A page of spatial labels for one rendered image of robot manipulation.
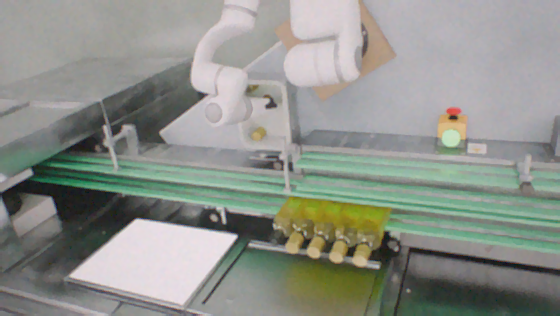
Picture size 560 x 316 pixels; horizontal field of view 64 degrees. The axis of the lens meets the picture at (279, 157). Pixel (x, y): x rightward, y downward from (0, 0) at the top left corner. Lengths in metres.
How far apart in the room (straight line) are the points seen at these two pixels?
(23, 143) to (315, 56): 1.03
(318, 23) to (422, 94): 0.43
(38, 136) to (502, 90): 1.42
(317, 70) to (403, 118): 0.43
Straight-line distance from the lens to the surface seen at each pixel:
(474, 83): 1.31
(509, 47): 1.28
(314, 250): 1.13
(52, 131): 1.73
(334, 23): 1.02
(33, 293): 1.51
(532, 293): 1.34
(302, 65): 1.01
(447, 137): 1.25
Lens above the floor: 2.00
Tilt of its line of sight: 55 degrees down
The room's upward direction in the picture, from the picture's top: 139 degrees counter-clockwise
